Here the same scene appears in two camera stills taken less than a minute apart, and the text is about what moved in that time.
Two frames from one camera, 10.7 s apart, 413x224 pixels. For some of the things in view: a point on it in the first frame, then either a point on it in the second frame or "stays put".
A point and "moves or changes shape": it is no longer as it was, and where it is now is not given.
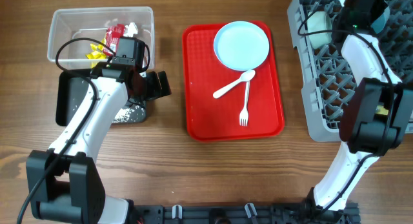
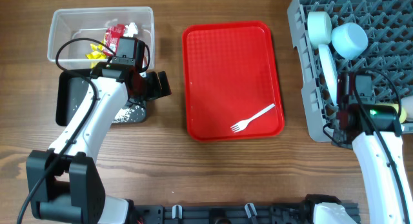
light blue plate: x=241 y=46 → x=330 y=70
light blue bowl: x=379 y=23 moves or changes shape
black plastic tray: x=70 y=88 stays put
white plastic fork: x=244 y=115 → x=242 y=124
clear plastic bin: x=72 y=31 stays put
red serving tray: x=213 y=119 stays put
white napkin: x=130 y=30 stays put
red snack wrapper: x=113 y=34 stays put
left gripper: x=155 y=92 stays put
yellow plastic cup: x=380 y=109 moves or changes shape
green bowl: x=317 y=21 stays put
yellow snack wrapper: x=97 y=53 stays put
